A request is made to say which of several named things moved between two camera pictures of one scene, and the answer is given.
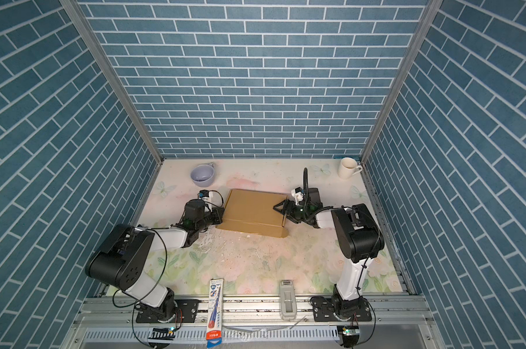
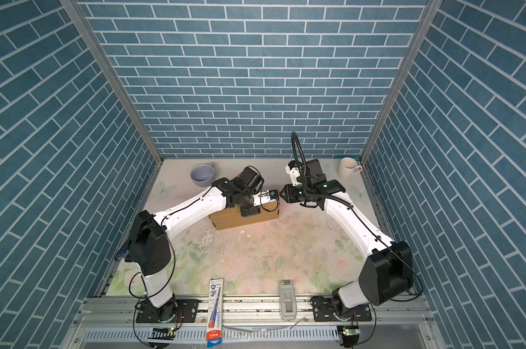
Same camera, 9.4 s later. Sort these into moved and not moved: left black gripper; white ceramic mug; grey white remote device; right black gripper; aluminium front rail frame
Moved: left black gripper; right black gripper
Not moved: grey white remote device; white ceramic mug; aluminium front rail frame
